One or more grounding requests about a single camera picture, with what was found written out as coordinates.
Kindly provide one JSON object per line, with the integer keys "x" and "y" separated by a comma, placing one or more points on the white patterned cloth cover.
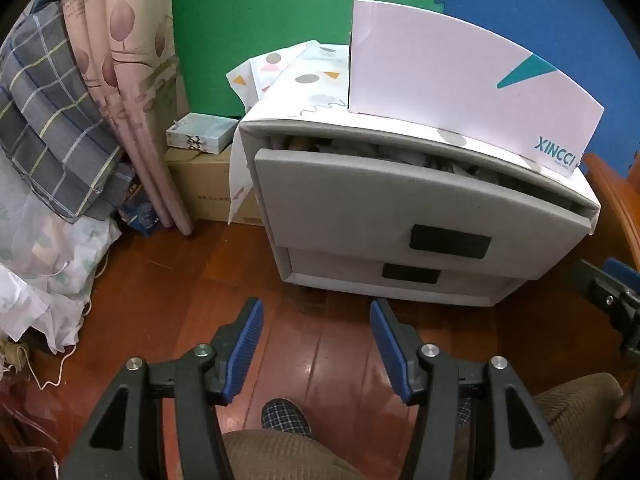
{"x": 310, "y": 90}

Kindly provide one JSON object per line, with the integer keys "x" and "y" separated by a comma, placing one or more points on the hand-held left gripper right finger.
{"x": 387, "y": 345}

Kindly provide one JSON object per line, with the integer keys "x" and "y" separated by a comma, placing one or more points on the grey drawer cabinet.
{"x": 582, "y": 199}

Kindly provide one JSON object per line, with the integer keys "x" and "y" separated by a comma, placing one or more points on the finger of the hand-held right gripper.
{"x": 600, "y": 285}
{"x": 622, "y": 275}

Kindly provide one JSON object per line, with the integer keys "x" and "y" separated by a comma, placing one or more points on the blue printed packet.
{"x": 140, "y": 210}

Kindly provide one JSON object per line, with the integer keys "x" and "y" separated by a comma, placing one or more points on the brown cardboard box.
{"x": 205, "y": 185}

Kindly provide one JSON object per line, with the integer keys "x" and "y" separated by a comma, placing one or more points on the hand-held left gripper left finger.
{"x": 245, "y": 345}

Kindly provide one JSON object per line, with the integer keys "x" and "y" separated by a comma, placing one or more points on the green foam mat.
{"x": 275, "y": 10}

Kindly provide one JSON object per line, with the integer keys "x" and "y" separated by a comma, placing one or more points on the white sheer floral fabric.
{"x": 45, "y": 260}

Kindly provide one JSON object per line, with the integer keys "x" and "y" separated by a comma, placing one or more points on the plaid slipper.
{"x": 464, "y": 411}
{"x": 287, "y": 417}

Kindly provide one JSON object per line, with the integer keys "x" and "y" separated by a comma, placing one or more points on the blue foam mat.
{"x": 550, "y": 10}

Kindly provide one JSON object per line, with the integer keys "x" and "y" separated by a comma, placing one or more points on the white cardboard box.
{"x": 450, "y": 70}

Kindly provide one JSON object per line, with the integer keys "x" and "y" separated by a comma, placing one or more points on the small light blue box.
{"x": 200, "y": 132}

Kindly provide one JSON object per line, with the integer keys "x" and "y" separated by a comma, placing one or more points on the grey plaid blanket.
{"x": 45, "y": 110}

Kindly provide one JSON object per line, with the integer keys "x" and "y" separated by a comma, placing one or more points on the person's left leg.
{"x": 290, "y": 455}

